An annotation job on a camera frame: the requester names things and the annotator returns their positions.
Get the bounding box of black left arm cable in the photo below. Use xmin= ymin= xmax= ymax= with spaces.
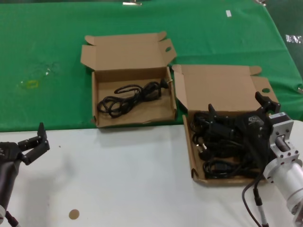
xmin=4 ymin=210 xmax=21 ymax=227

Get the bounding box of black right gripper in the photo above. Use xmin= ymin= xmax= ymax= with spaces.
xmin=207 ymin=91 xmax=281 ymax=166

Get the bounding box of cardboard box with straight lid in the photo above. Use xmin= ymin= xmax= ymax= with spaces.
xmin=80 ymin=31 xmax=178 ymax=129

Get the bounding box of shiny silver foil piece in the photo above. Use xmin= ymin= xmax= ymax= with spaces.
xmin=285 ymin=35 xmax=303 ymax=44

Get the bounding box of green table cloth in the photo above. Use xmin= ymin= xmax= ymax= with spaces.
xmin=0 ymin=0 xmax=303 ymax=132

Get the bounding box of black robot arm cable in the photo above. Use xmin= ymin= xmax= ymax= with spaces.
xmin=241 ymin=169 xmax=268 ymax=227

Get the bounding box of cardboard box with creased lid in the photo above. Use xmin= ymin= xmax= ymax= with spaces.
xmin=172 ymin=64 xmax=280 ymax=187

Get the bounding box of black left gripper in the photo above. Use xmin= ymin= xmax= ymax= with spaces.
xmin=0 ymin=122 xmax=51 ymax=168

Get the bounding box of grey sleeved robot arm cable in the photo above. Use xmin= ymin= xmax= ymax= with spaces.
xmin=252 ymin=179 xmax=270 ymax=227

